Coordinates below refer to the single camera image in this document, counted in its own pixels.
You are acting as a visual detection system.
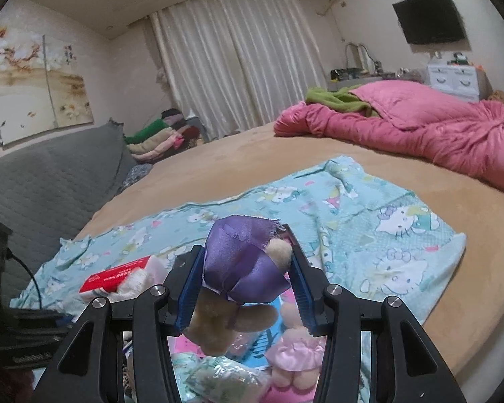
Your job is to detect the plush bear with pink dress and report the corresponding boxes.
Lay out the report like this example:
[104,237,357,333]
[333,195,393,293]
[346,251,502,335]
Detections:
[264,302,328,389]

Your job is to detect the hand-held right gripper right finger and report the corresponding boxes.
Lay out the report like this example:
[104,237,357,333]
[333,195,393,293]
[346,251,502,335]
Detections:
[283,223,467,403]

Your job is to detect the bed with tan sheet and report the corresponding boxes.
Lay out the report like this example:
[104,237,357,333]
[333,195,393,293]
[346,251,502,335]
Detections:
[73,124,504,383]

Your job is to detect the pink book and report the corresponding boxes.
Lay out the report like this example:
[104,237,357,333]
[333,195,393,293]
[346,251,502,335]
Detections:
[168,294,332,403]

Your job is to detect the floral wall painting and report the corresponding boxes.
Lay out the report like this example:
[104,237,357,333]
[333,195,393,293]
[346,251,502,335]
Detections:
[0,25,94,154]

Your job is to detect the grey quilted headboard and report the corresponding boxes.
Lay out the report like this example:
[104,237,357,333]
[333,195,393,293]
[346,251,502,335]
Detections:
[0,120,139,303]

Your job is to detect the small tissue packet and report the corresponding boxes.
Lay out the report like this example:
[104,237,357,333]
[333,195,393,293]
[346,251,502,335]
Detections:
[172,353,274,403]

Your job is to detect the white curtains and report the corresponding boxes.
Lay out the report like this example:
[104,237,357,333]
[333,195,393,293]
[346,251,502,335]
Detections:
[149,0,345,141]

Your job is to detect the pink quilt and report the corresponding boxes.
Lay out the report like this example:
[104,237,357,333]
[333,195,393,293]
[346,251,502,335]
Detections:
[274,81,504,197]

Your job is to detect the dark floral cloth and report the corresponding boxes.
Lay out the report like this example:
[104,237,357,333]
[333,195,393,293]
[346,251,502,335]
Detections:
[122,163,154,189]

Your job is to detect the light blue cartoon printed blanket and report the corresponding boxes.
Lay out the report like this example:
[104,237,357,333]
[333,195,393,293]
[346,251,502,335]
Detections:
[10,155,467,403]

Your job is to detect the black wall television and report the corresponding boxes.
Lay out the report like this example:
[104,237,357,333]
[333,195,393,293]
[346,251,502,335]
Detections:
[392,0,466,45]

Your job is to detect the green cloth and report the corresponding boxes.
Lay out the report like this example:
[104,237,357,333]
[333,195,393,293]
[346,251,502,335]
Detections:
[304,86,381,117]

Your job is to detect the leopard print scrunchie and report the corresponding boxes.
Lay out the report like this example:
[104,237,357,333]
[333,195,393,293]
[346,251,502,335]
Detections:
[122,331,137,403]

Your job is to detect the red tissue box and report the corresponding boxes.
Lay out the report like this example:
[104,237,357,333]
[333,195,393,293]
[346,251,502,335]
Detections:
[79,255,169,303]

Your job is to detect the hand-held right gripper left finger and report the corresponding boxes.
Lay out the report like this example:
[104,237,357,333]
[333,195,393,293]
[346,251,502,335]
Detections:
[34,244,205,403]

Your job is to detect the stack of folded clothes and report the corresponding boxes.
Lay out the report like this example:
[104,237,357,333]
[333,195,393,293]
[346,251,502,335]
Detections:
[124,109,202,164]

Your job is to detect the cluttered side table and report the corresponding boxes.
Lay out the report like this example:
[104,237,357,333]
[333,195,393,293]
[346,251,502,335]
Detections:
[330,42,429,91]

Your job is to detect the white drawer cabinet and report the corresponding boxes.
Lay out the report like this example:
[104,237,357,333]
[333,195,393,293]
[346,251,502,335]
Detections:
[427,61,488,102]

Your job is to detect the black cable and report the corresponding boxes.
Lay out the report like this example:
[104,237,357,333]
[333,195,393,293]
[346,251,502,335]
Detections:
[7,251,43,312]

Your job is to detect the plush bear with purple bow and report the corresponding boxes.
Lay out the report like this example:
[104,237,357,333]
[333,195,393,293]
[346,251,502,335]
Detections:
[180,215,295,357]

